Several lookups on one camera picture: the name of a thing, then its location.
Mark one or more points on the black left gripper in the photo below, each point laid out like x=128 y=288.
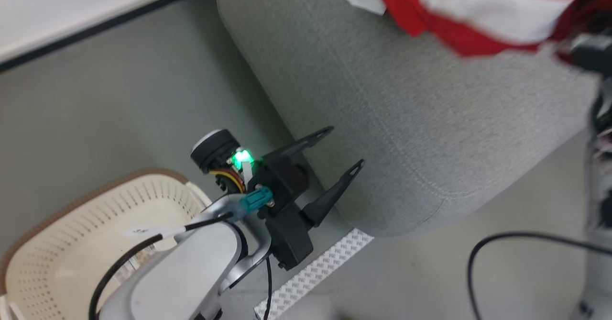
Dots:
x=277 y=176

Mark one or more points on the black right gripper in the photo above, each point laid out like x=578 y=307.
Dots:
x=590 y=52

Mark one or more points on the red and white jersey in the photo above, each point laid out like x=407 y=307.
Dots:
x=478 y=9

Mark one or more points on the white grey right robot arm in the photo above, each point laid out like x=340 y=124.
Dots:
x=600 y=191

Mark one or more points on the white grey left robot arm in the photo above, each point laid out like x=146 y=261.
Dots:
x=191 y=272

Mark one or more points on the cream perforated laundry basket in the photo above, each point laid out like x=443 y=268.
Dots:
x=71 y=234

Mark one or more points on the grey fabric sofa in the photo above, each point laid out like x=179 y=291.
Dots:
x=382 y=95

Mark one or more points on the white patterned floor strip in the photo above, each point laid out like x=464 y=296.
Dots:
x=315 y=272

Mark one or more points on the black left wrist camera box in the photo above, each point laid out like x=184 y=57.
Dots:
x=289 y=236

